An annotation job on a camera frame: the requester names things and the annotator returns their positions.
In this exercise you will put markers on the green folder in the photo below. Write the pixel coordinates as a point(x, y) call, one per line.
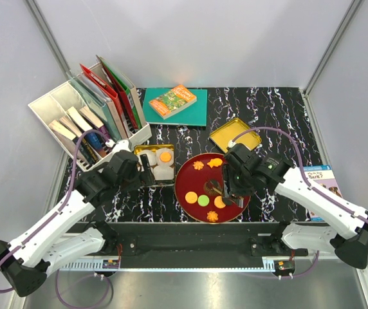
point(129, 90)

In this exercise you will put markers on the gold tin lid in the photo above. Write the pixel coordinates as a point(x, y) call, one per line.
point(226, 133)

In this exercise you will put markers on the blue spine book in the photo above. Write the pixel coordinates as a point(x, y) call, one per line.
point(92, 138)

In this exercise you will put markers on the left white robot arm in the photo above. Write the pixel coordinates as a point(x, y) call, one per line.
point(28, 260)

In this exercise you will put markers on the green macaron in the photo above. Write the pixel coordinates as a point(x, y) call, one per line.
point(203, 200)

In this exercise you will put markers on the round biscuit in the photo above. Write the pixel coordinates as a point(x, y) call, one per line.
point(191, 197)
point(165, 156)
point(219, 203)

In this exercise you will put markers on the orange paperback book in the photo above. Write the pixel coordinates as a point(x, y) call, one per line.
point(173, 101)

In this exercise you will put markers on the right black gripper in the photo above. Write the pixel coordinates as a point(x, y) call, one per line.
point(229, 187)

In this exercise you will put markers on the teal hardcover book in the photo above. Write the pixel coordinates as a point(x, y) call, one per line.
point(194, 115)

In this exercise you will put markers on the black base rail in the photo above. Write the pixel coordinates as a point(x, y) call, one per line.
point(198, 246)

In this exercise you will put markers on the red folder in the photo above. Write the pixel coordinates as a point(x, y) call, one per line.
point(119, 99)

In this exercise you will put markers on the black spine book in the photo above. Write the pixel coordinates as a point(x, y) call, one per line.
point(68, 123)

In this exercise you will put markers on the purple spine book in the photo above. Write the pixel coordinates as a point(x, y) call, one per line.
point(93, 120)

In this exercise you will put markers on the white book organizer box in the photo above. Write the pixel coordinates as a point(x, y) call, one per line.
point(54, 105)

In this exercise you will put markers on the black sandwich cookie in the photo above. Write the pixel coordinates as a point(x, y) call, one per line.
point(227, 201)

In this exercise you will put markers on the gold cookie tin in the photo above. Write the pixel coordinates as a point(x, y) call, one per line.
point(153, 148)

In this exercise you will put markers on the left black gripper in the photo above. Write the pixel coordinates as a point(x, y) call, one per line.
point(147, 177)

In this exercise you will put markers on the orange swirl cookie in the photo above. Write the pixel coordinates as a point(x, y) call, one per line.
point(198, 165)
point(212, 216)

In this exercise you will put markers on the orange swirl cookie top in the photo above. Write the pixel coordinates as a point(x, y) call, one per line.
point(198, 165)

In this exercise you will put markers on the teal binder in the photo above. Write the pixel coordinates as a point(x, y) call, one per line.
point(97, 102)

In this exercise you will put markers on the tan paperback book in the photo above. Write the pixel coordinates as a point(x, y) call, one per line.
point(68, 140)

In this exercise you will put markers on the dog picture book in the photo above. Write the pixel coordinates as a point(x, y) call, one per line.
point(324, 176)

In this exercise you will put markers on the orange swirl cookie bottom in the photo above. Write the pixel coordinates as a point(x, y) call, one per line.
point(212, 216)

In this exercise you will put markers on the red round plate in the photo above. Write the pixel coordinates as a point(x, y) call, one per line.
point(189, 179)

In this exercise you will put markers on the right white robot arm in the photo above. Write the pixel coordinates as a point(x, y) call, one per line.
point(345, 232)

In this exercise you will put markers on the orange fish cookie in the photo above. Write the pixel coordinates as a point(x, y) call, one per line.
point(215, 162)

